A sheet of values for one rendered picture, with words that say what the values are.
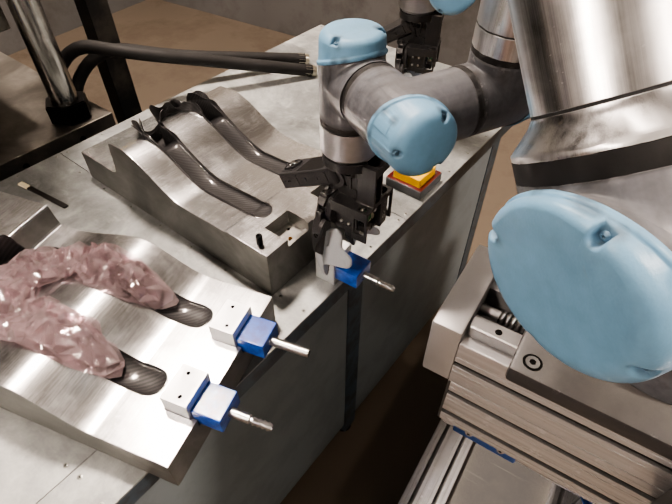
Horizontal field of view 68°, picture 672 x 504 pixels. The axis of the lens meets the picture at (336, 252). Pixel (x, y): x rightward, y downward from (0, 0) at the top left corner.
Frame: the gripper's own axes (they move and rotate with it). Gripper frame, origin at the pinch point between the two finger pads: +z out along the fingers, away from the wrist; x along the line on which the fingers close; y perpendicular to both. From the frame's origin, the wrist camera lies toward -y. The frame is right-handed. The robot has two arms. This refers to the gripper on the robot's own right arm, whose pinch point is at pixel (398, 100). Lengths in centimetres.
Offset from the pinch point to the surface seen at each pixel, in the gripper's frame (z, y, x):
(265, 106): 4.7, -31.4, -3.7
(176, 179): -5, -29, -46
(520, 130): 85, 42, 142
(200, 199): -4, -23, -48
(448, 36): 61, -7, 190
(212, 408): -2, -5, -80
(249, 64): -1.3, -38.3, 4.1
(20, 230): -6, -44, -65
